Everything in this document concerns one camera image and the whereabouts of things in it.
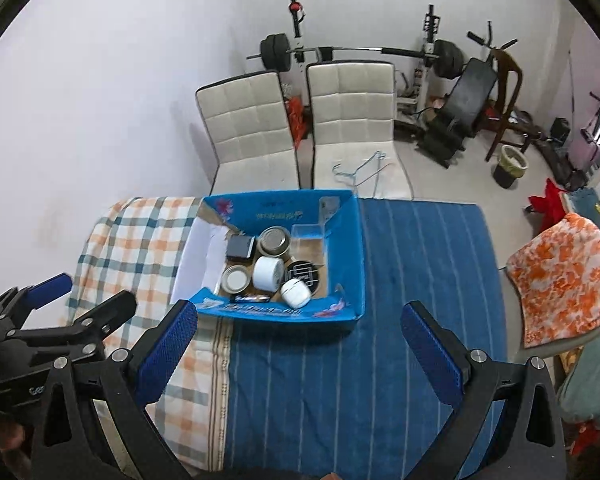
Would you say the gold tape roll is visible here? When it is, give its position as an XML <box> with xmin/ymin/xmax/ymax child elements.
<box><xmin>221</xmin><ymin>264</ymin><xmax>251</xmax><ymax>296</ymax></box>

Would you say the small colourful packet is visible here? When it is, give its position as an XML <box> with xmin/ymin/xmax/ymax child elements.
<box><xmin>230</xmin><ymin>294</ymin><xmax>272</xmax><ymax>304</ymax></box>

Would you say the white tape roll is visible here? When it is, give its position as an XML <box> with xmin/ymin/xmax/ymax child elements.
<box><xmin>251</xmin><ymin>256</ymin><xmax>285</xmax><ymax>292</ymax></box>

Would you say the white earbud case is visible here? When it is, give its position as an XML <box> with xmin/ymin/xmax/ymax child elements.
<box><xmin>279</xmin><ymin>278</ymin><xmax>312</xmax><ymax>310</ymax></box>

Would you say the metal strainer cup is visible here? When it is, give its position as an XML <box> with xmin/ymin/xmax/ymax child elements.
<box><xmin>257</xmin><ymin>226</ymin><xmax>291</xmax><ymax>260</ymax></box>

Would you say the clear acrylic box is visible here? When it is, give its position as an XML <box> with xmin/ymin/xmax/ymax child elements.
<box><xmin>290</xmin><ymin>223</ymin><xmax>326</xmax><ymax>266</ymax></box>

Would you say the left hand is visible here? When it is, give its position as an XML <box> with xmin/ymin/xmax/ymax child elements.
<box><xmin>0</xmin><ymin>416</ymin><xmax>31</xmax><ymax>480</ymax></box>

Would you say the teal cloth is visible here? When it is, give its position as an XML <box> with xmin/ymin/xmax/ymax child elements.
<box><xmin>557</xmin><ymin>336</ymin><xmax>600</xmax><ymax>429</ymax></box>

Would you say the plaid cloth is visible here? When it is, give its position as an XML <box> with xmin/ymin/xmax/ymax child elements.
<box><xmin>62</xmin><ymin>197</ymin><xmax>233</xmax><ymax>474</ymax></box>

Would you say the orange white floral cloth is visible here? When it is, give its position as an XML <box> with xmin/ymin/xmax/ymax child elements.
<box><xmin>505</xmin><ymin>212</ymin><xmax>600</xmax><ymax>349</ymax></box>

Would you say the blue cardboard box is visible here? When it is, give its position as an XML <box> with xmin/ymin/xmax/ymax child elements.
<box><xmin>171</xmin><ymin>190</ymin><xmax>365</xmax><ymax>325</ymax></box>

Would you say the blue striped cloth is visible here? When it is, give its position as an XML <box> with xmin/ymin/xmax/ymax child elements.
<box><xmin>223</xmin><ymin>200</ymin><xmax>506</xmax><ymax>479</ymax></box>

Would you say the red cloth on floor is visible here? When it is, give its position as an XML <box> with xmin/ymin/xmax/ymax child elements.
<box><xmin>527</xmin><ymin>178</ymin><xmax>567</xmax><ymax>232</ymax></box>

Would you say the grey square box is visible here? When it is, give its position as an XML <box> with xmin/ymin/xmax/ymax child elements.
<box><xmin>225</xmin><ymin>234</ymin><xmax>257</xmax><ymax>262</ymax></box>

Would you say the black round coaster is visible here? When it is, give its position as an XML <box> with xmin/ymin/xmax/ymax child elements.
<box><xmin>284</xmin><ymin>260</ymin><xmax>323</xmax><ymax>296</ymax></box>

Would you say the small trash bin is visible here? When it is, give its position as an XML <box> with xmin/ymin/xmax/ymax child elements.
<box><xmin>493</xmin><ymin>145</ymin><xmax>528</xmax><ymax>188</ymax></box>

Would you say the wooden chair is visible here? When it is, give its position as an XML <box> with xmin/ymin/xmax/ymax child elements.
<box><xmin>481</xmin><ymin>48</ymin><xmax>542</xmax><ymax>162</ymax></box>

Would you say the left white quilted chair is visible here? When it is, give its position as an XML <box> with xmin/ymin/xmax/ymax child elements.
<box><xmin>196</xmin><ymin>70</ymin><xmax>300</xmax><ymax>194</ymax></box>

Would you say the white quilted chair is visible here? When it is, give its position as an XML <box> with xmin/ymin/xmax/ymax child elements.
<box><xmin>196</xmin><ymin>70</ymin><xmax>300</xmax><ymax>194</ymax></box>
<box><xmin>306</xmin><ymin>60</ymin><xmax>414</xmax><ymax>200</ymax></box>

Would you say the black weight bench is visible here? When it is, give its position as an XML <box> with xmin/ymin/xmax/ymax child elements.
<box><xmin>417</xmin><ymin>32</ymin><xmax>518</xmax><ymax>169</ymax></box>

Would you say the right white quilted chair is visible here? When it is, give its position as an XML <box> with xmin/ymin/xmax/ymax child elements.
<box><xmin>306</xmin><ymin>60</ymin><xmax>414</xmax><ymax>200</ymax></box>

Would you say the barbell with black plates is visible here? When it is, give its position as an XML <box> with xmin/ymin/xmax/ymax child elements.
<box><xmin>247</xmin><ymin>34</ymin><xmax>465</xmax><ymax>80</ymax></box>

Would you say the wire clothes hanger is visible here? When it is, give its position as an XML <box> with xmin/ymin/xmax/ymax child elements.
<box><xmin>332</xmin><ymin>151</ymin><xmax>393</xmax><ymax>198</ymax></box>

